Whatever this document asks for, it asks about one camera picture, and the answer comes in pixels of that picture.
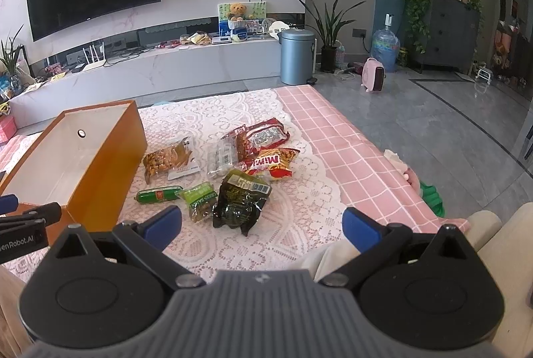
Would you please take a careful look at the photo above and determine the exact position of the brown nuts vacuum packet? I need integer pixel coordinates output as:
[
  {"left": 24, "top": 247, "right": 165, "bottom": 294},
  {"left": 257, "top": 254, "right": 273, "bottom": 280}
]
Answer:
[{"left": 143, "top": 140, "right": 193, "bottom": 184}]

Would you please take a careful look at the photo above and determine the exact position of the dark grey cabinet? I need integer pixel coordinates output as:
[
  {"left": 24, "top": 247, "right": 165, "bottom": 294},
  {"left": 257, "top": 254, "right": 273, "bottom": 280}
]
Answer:
[{"left": 414, "top": 0, "right": 480, "bottom": 74}]

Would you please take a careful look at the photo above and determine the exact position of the pink checkered tablecloth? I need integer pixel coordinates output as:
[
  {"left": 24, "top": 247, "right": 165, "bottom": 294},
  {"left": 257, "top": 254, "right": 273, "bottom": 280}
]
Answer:
[{"left": 140, "top": 86, "right": 445, "bottom": 239}]

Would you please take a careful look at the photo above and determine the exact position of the green candy snack packet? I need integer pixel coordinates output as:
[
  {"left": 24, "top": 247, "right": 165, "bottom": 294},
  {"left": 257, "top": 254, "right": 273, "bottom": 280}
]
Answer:
[{"left": 180, "top": 182, "right": 218, "bottom": 223}]

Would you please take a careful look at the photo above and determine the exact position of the white wifi router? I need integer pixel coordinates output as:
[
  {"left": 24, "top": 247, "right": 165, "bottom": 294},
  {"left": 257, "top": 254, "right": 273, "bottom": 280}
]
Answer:
[{"left": 82, "top": 42, "right": 107, "bottom": 71}]

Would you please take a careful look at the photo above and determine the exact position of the blue metal trash bin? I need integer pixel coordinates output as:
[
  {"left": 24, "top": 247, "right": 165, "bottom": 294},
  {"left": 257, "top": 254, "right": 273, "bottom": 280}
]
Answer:
[{"left": 278, "top": 28, "right": 316, "bottom": 85}]

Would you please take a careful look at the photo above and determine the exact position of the green sausage snack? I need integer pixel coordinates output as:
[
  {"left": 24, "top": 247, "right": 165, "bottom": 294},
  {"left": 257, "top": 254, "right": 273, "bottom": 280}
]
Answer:
[{"left": 135, "top": 186, "right": 184, "bottom": 205}]

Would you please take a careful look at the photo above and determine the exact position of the white lace table cover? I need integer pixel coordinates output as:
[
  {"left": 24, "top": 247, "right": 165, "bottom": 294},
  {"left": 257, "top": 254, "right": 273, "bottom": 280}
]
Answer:
[{"left": 1, "top": 91, "right": 345, "bottom": 280}]

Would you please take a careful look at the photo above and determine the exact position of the white gluten snack packet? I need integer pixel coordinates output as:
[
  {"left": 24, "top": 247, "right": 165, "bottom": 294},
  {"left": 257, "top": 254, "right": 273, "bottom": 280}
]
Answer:
[{"left": 167, "top": 136, "right": 201, "bottom": 181}]

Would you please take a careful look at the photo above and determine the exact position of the green pink folded cloth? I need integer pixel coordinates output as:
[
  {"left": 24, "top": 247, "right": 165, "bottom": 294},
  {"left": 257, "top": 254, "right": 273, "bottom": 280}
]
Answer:
[{"left": 384, "top": 149, "right": 445, "bottom": 218}]

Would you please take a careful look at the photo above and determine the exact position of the beige sofa cushion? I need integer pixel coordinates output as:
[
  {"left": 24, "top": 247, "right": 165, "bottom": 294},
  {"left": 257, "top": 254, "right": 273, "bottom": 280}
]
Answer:
[{"left": 465, "top": 203, "right": 533, "bottom": 357}]

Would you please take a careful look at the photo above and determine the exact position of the tall potted green plant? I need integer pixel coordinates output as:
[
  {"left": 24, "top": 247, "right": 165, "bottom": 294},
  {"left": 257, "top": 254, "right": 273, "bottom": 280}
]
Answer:
[{"left": 297, "top": 0, "right": 366, "bottom": 73}]

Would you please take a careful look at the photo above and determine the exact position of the blue water jug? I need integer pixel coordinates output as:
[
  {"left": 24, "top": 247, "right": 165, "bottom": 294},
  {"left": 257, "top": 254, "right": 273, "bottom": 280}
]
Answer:
[{"left": 370, "top": 14, "right": 400, "bottom": 73}]

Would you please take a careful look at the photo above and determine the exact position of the teddy bear gift box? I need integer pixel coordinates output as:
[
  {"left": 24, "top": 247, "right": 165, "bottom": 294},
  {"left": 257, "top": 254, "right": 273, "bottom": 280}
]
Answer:
[{"left": 218, "top": 1, "right": 267, "bottom": 42}]

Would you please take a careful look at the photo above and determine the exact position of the clear quail egg packet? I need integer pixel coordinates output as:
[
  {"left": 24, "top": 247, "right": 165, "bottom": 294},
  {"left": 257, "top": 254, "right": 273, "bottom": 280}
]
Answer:
[{"left": 207, "top": 138, "right": 240, "bottom": 179}]

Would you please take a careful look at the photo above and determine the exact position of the dark green pickle packet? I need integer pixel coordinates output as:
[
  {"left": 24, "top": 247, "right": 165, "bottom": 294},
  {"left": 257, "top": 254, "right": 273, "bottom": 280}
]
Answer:
[{"left": 212, "top": 169, "right": 272, "bottom": 236}]

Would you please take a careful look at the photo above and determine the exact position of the grey white TV console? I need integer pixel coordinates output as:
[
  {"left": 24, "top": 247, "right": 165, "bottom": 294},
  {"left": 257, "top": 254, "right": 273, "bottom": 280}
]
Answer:
[{"left": 9, "top": 37, "right": 282, "bottom": 128}]

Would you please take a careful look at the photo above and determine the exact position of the small potted plant left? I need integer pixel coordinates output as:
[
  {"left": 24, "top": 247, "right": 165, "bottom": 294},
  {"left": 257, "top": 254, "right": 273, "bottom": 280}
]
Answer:
[{"left": 1, "top": 27, "right": 24, "bottom": 98}]

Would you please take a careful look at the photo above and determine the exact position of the red silver snack bag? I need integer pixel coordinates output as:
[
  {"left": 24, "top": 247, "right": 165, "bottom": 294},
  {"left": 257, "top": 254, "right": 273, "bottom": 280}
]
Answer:
[{"left": 222, "top": 118, "right": 290, "bottom": 163}]

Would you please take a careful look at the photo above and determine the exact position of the small white step stool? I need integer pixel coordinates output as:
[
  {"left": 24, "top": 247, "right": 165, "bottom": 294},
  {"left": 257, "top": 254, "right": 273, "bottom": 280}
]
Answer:
[{"left": 475, "top": 65, "right": 493, "bottom": 85}]

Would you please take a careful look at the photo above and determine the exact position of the orange cardboard box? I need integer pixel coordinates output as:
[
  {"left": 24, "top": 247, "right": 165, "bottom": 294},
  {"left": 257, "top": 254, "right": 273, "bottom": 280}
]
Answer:
[{"left": 1, "top": 101, "right": 147, "bottom": 242}]

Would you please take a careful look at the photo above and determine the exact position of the red yellow Mimi packet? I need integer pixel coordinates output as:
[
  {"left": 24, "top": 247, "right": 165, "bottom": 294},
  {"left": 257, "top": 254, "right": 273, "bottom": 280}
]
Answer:
[{"left": 244, "top": 148, "right": 300, "bottom": 183}]

